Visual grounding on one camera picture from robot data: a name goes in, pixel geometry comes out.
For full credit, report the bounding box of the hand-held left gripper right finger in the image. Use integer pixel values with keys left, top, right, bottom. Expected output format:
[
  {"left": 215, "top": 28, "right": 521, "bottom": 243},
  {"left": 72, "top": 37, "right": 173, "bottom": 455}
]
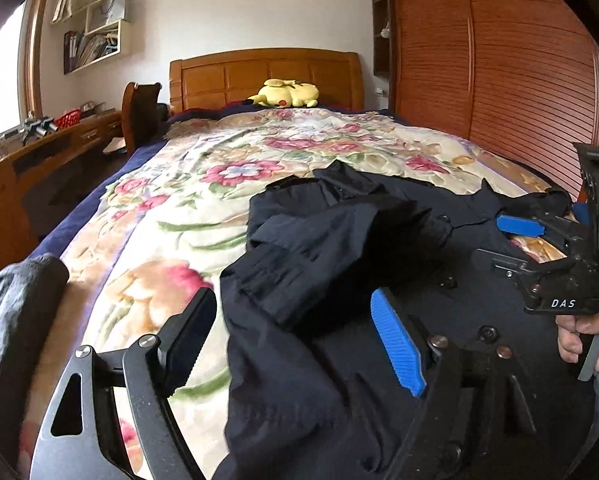
[{"left": 371, "top": 287, "right": 537, "bottom": 480}]

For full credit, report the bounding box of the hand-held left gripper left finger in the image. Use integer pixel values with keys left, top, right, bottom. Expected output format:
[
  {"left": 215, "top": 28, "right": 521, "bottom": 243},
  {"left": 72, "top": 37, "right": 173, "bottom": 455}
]
[{"left": 29, "top": 286, "right": 218, "bottom": 480}]

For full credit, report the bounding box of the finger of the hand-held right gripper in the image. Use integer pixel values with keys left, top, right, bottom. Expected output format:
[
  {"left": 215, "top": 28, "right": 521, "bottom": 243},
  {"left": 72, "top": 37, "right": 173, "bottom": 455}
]
[
  {"left": 496, "top": 206, "right": 585, "bottom": 253},
  {"left": 472, "top": 248, "right": 577, "bottom": 281}
]

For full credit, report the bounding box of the black coat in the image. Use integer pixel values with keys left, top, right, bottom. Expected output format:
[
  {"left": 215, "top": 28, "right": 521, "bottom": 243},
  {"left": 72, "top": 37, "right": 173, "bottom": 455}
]
[{"left": 212, "top": 161, "right": 599, "bottom": 480}]

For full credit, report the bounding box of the person's right hand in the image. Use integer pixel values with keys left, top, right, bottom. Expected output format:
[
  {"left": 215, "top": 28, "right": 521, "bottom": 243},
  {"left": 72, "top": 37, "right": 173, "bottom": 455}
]
[{"left": 554, "top": 305, "right": 599, "bottom": 385}]

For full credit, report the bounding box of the floral blanket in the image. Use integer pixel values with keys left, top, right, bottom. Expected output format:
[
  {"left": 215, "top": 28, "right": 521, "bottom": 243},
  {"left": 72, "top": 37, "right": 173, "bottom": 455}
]
[{"left": 19, "top": 107, "right": 587, "bottom": 480}]

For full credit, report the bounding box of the wooden louvred wardrobe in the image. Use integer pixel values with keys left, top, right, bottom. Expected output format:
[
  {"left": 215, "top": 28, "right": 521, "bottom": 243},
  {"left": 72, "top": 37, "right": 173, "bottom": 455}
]
[{"left": 385, "top": 0, "right": 599, "bottom": 201}]

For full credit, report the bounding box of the dark grey cloth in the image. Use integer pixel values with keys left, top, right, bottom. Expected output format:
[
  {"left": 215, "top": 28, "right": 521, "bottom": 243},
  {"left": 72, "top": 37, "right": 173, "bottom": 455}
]
[{"left": 0, "top": 254, "right": 70, "bottom": 413}]

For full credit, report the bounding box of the wooden chair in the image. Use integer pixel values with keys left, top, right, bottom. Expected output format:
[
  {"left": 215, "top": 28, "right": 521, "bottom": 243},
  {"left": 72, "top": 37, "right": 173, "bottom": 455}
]
[{"left": 121, "top": 81, "right": 163, "bottom": 157}]

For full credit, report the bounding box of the wooden desk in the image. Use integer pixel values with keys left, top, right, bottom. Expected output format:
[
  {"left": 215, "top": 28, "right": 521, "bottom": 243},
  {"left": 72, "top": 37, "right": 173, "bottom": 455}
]
[{"left": 0, "top": 110, "right": 130, "bottom": 283}]

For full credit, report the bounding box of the red basket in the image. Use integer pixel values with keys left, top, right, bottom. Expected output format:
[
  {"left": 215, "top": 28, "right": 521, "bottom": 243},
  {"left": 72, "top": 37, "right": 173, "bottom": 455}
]
[{"left": 54, "top": 109, "right": 83, "bottom": 129}]

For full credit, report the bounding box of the open wooden shelf unit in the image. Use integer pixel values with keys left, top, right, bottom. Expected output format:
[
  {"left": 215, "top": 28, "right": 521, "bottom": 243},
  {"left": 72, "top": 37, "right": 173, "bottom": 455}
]
[{"left": 370, "top": 0, "right": 393, "bottom": 79}]

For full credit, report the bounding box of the yellow plush toy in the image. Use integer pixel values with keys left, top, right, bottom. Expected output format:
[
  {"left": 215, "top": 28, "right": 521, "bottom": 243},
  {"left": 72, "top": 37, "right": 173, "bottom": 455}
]
[{"left": 243, "top": 78, "right": 321, "bottom": 109}]

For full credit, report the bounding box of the black metal tool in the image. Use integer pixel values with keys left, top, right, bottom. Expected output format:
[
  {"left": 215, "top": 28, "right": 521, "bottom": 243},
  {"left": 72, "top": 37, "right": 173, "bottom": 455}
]
[{"left": 19, "top": 115, "right": 56, "bottom": 140}]

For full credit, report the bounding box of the wooden bed headboard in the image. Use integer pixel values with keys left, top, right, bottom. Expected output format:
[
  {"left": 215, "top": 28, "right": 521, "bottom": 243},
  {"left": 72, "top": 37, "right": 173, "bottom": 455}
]
[{"left": 168, "top": 48, "right": 365, "bottom": 115}]

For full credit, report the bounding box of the row of books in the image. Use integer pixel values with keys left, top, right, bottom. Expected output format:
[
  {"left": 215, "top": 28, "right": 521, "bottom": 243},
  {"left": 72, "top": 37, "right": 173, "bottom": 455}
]
[{"left": 62, "top": 30, "right": 121, "bottom": 74}]

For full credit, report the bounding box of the window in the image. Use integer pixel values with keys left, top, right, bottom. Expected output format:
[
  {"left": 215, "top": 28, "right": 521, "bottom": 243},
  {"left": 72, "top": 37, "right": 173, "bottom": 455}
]
[{"left": 0, "top": 0, "right": 42, "bottom": 147}]

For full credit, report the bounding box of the white wall shelf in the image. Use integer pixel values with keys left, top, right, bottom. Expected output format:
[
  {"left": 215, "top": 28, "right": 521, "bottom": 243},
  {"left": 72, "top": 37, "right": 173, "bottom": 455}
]
[{"left": 50, "top": 0, "right": 133, "bottom": 75}]

